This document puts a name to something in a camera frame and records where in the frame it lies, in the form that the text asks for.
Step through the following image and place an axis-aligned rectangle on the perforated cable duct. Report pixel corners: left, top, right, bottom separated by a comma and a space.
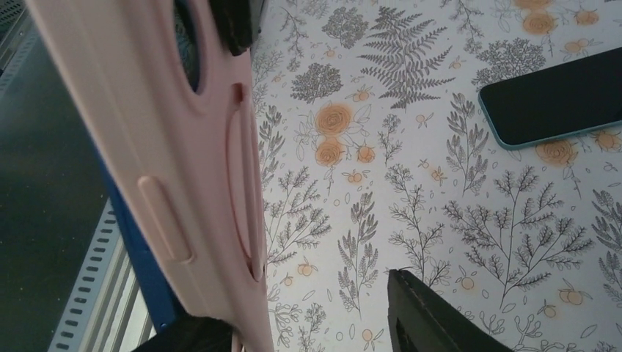
48, 200, 126, 351

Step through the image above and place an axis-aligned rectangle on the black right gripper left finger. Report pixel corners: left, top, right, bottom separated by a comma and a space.
133, 315, 233, 352

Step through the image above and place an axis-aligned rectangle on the aluminium frame rail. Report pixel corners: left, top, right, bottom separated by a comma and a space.
85, 251, 153, 351

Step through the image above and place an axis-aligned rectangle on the teal edged black phone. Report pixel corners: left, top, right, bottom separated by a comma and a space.
478, 48, 621, 150

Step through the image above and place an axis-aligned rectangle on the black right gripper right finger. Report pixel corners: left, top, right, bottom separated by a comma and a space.
387, 269, 511, 352

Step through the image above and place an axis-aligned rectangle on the pink silicone phone case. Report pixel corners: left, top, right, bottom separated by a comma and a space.
27, 1, 274, 351

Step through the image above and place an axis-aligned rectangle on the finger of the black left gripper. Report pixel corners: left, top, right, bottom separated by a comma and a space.
209, 0, 265, 56

